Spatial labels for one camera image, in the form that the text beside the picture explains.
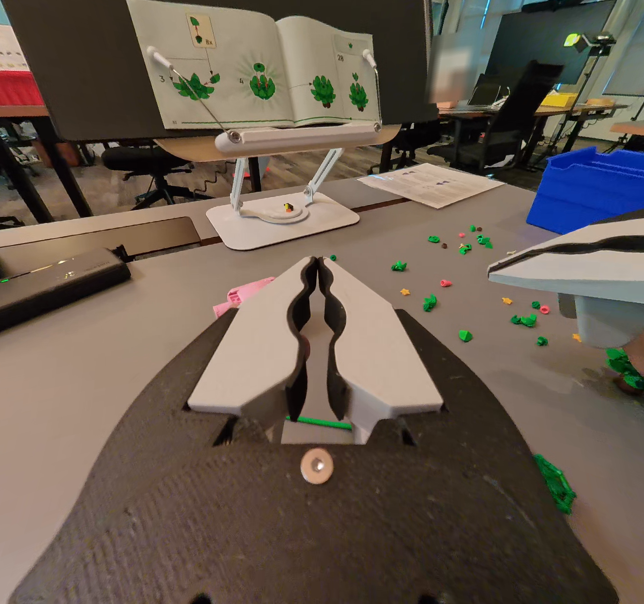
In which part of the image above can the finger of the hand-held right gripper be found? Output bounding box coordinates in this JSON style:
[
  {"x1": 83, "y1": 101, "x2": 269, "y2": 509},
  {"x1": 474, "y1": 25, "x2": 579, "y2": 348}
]
[
  {"x1": 511, "y1": 216, "x2": 644, "y2": 265},
  {"x1": 486, "y1": 248, "x2": 644, "y2": 306}
]

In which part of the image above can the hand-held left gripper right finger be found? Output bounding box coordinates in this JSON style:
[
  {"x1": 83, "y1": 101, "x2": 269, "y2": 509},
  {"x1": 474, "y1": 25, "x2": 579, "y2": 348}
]
[{"x1": 320, "y1": 256, "x2": 444, "y2": 445}]

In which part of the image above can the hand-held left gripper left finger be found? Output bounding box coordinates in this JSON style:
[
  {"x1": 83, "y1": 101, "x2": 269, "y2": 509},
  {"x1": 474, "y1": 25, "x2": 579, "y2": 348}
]
[{"x1": 186, "y1": 256, "x2": 320, "y2": 424}]

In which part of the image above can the green spoked wheel piece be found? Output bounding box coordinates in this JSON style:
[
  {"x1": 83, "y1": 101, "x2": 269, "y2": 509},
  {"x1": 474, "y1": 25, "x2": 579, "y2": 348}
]
[{"x1": 533, "y1": 454, "x2": 577, "y2": 514}]

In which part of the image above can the white book stand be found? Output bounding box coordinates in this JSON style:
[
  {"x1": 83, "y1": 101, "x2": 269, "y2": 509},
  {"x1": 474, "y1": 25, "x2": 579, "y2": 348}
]
[{"x1": 146, "y1": 47, "x2": 403, "y2": 212}]

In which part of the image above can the instruction booklet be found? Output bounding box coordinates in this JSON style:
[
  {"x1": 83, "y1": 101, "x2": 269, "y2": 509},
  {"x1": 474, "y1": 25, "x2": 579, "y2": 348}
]
[{"x1": 126, "y1": 0, "x2": 381, "y2": 130}]

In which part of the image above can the blue plastic bin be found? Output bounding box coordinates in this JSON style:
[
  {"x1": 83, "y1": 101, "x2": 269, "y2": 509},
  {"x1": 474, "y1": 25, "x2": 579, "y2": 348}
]
[{"x1": 526, "y1": 146, "x2": 644, "y2": 235}]

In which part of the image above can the green toy bush brown base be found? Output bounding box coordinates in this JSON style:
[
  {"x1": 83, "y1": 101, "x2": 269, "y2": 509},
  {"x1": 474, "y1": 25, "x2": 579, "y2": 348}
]
[{"x1": 605, "y1": 347, "x2": 644, "y2": 396}]

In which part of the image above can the pink toy figure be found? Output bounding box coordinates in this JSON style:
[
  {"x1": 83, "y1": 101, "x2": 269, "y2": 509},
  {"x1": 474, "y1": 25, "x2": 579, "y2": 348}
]
[{"x1": 213, "y1": 277, "x2": 276, "y2": 319}]

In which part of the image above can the green ridged stem piece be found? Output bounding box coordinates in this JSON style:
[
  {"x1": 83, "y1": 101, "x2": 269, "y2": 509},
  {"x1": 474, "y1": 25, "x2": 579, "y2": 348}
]
[{"x1": 286, "y1": 415, "x2": 353, "y2": 431}]

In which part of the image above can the black office chair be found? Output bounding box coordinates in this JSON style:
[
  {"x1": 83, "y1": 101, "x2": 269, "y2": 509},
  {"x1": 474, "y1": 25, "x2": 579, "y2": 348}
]
[
  {"x1": 428, "y1": 60, "x2": 565, "y2": 176},
  {"x1": 103, "y1": 146, "x2": 212, "y2": 210}
]

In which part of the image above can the white flat board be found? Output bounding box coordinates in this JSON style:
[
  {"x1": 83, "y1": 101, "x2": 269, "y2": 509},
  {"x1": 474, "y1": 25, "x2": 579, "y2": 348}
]
[{"x1": 205, "y1": 191, "x2": 361, "y2": 252}]

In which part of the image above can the pale printed sheet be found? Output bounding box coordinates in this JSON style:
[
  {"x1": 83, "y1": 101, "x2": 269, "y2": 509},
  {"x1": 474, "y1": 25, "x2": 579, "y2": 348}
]
[{"x1": 357, "y1": 163, "x2": 506, "y2": 210}]

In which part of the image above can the black light stand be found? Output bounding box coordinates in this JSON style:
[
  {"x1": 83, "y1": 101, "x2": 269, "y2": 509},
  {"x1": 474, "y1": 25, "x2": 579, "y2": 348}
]
[{"x1": 563, "y1": 32, "x2": 619, "y2": 152}]

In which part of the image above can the flat black power bank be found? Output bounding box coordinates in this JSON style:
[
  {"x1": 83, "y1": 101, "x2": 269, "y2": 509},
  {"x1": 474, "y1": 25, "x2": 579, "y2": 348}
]
[{"x1": 0, "y1": 247, "x2": 132, "y2": 333}]

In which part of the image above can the large black screen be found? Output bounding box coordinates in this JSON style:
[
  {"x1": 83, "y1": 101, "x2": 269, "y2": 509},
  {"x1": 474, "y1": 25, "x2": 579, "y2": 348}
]
[{"x1": 483, "y1": 0, "x2": 619, "y2": 87}]

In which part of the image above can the grey table cable hatch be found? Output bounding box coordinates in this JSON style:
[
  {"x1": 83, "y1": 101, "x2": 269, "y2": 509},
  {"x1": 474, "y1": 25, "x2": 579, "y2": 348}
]
[{"x1": 0, "y1": 217, "x2": 203, "y2": 265}]

